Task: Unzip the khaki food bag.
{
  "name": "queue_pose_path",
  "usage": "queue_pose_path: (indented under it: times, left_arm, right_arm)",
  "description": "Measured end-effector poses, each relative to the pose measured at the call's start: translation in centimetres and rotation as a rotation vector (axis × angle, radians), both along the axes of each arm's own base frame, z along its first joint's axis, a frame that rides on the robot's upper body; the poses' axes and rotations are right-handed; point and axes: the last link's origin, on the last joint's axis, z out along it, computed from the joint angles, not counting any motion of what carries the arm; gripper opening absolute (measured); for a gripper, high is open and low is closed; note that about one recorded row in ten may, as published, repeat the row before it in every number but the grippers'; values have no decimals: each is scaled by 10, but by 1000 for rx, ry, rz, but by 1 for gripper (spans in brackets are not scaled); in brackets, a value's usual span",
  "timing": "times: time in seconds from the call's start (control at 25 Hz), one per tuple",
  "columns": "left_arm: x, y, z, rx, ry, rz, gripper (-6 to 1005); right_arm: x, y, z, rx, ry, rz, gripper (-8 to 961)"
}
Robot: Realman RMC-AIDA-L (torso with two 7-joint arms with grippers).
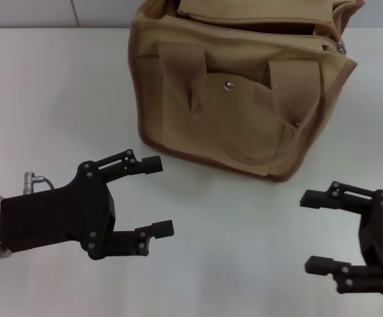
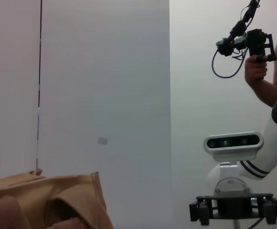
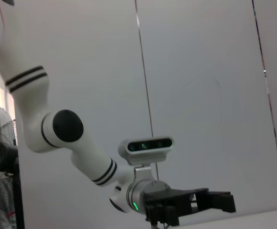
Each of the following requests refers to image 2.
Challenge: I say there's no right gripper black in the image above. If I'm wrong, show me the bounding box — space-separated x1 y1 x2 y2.
188 194 277 226

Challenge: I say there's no black teleoperation handle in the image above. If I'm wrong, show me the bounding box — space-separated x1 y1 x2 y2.
247 28 277 80

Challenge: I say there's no khaki canvas food bag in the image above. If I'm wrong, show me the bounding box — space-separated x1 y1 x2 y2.
0 168 115 229

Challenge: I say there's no bare person forearm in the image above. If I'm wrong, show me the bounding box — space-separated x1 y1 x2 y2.
245 76 277 108

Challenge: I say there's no black teleoperation linkage arm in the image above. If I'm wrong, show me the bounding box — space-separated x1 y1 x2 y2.
215 0 261 58

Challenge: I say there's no bare person hand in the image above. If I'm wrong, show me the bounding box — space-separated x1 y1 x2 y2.
245 55 268 83

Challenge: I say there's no right gripper cable with connector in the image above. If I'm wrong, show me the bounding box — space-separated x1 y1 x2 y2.
248 217 265 229

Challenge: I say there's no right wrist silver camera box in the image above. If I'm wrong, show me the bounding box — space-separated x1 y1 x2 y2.
202 132 264 163

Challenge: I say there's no dark blue looped cable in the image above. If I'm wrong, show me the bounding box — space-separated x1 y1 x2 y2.
211 49 247 79

